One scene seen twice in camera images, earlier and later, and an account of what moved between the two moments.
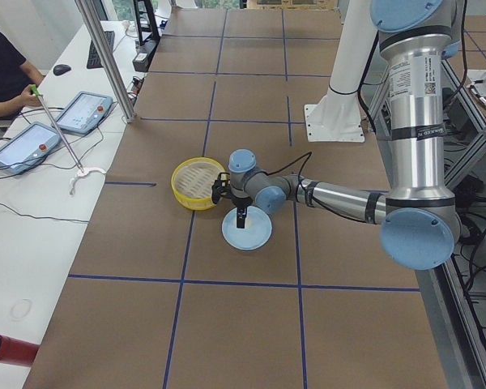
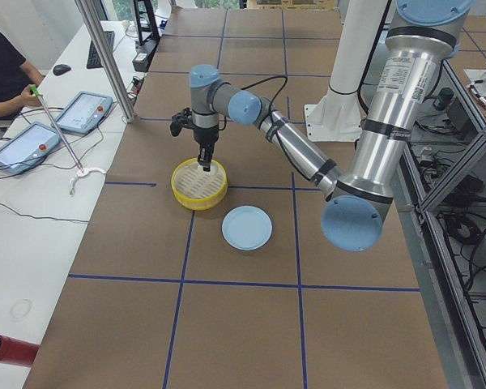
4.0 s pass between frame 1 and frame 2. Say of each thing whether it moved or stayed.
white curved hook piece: stayed
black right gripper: moved
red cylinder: stayed
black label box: stayed
